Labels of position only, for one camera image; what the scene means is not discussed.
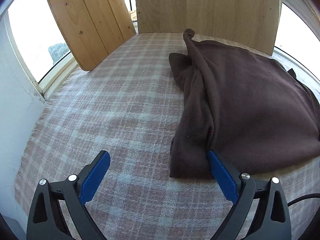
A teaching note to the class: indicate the brown fleece sweater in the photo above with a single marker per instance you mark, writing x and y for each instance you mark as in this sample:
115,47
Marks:
250,100

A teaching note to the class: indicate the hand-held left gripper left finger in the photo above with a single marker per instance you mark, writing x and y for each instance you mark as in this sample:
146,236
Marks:
95,177

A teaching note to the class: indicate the pink plaid blanket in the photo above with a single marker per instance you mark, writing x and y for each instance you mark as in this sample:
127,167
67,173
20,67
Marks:
112,105

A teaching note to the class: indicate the light oak wood board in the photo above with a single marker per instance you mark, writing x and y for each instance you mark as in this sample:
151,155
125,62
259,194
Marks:
207,5

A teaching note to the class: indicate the white window frame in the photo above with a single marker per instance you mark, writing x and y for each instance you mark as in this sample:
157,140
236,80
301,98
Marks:
53,78

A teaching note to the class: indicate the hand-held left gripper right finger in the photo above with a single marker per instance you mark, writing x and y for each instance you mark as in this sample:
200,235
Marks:
223,177

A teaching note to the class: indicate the pine plank board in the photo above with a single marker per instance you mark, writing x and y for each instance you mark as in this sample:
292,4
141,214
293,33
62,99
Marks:
87,17

